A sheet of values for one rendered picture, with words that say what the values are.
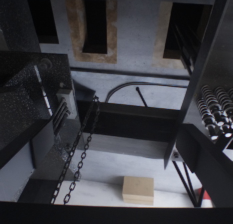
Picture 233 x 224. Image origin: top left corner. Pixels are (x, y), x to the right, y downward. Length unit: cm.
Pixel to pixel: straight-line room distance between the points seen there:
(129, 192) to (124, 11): 210
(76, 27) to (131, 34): 39
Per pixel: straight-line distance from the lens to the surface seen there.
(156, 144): 85
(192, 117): 72
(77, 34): 132
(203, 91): 62
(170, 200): 294
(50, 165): 67
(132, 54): 128
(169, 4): 119
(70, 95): 66
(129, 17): 121
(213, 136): 54
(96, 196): 285
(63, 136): 91
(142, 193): 248
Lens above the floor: 117
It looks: 49 degrees down
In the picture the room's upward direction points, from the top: 167 degrees counter-clockwise
